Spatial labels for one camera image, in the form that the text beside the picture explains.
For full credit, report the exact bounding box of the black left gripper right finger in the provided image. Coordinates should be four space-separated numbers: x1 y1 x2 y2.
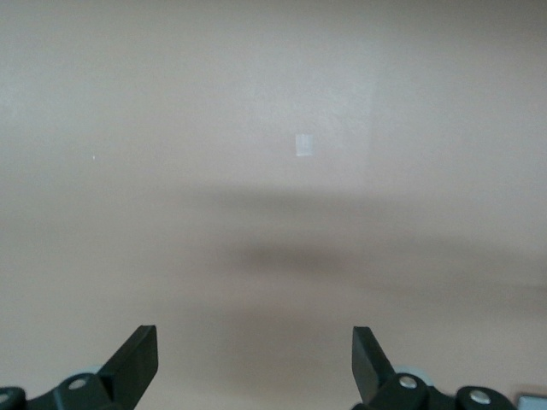
352 326 514 410

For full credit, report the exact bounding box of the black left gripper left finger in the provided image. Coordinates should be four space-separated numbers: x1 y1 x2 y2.
0 325 159 410

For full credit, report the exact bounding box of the small tape mark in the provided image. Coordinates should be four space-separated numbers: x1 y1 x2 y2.
294 132 314 158

